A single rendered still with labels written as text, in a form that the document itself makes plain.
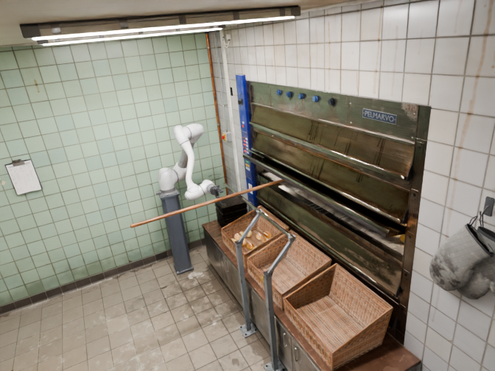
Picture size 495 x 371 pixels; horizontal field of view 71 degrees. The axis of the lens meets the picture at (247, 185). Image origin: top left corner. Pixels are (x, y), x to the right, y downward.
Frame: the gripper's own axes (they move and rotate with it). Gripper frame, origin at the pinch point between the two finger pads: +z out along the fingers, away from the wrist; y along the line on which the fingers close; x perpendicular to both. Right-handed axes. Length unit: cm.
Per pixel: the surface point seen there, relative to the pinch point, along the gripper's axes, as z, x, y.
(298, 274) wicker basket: 59, -37, 60
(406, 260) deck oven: 149, -52, -1
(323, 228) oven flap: 72, -54, 15
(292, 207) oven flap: 27, -54, 15
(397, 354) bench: 157, -44, 62
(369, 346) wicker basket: 146, -31, 57
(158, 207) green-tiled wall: -124, 37, 50
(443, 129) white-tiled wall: 161, -52, -81
